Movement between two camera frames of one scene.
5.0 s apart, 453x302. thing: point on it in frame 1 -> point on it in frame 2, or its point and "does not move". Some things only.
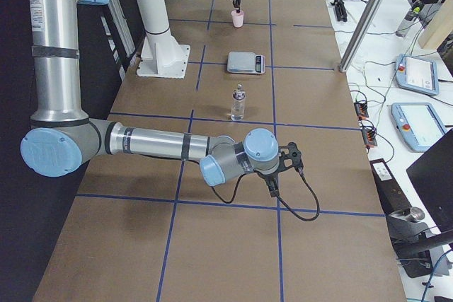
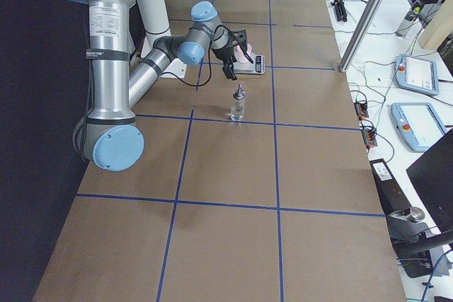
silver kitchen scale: [245, 62] does not move
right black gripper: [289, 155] -> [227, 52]
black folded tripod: [340, 10] does not move
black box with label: [391, 196] does not move
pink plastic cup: [238, 18] -> [241, 56]
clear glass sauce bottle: [238, 105] does not move
